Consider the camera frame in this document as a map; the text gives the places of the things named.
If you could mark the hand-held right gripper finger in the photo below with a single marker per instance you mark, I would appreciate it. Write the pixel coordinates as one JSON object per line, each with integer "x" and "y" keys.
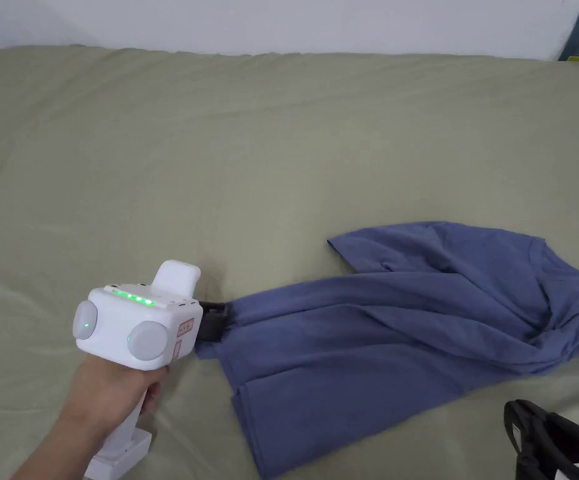
{"x": 564, "y": 445}
{"x": 517, "y": 430}

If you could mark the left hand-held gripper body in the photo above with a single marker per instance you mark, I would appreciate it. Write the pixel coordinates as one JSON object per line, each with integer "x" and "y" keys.
{"x": 134, "y": 320}

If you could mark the dark blue shirt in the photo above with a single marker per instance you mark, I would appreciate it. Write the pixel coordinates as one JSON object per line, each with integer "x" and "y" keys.
{"x": 384, "y": 330}

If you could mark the person's left hand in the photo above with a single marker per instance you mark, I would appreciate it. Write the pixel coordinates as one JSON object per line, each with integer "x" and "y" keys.
{"x": 99, "y": 400}

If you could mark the bed with pale green sheet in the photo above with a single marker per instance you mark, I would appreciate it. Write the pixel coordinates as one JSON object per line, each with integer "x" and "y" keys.
{"x": 179, "y": 150}

